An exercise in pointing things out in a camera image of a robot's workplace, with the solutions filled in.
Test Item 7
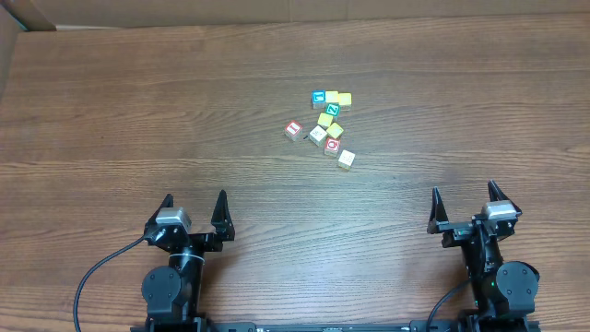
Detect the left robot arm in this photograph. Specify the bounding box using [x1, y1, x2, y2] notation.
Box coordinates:
[141, 191, 235, 331]

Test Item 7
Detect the blue letter block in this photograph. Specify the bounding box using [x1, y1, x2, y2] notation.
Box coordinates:
[311, 90, 326, 109]

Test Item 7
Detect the yellow block middle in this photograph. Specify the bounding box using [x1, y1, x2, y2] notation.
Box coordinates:
[317, 113, 334, 129]

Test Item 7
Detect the yellow block top right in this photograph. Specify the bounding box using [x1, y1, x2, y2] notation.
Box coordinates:
[337, 92, 352, 111]

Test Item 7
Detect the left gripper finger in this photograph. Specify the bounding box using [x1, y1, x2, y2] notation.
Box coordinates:
[210, 190, 235, 242]
[146, 194, 173, 227]

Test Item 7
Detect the white picture block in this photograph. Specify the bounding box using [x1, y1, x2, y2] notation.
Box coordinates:
[308, 125, 327, 147]

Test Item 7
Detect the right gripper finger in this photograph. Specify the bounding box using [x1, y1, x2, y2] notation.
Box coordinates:
[488, 179, 522, 217]
[427, 186, 449, 234]

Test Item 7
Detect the green Z letter block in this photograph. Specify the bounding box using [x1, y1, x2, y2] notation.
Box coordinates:
[324, 103, 341, 118]

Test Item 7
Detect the red I letter block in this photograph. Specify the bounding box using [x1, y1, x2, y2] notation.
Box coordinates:
[284, 121, 303, 141]

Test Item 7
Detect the pale yellow block top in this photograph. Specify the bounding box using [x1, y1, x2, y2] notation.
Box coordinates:
[325, 90, 339, 103]

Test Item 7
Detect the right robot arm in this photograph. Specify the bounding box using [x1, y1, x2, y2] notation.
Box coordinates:
[423, 180, 540, 332]

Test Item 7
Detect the yellow block lower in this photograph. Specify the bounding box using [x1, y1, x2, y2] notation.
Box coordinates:
[325, 123, 344, 139]

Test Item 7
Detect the white dotted wooden block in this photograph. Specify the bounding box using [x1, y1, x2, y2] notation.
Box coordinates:
[337, 149, 356, 171]

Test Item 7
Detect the red Q letter block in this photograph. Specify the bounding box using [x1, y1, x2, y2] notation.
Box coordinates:
[324, 137, 341, 157]

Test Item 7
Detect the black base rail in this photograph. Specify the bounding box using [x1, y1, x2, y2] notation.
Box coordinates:
[131, 320, 541, 332]

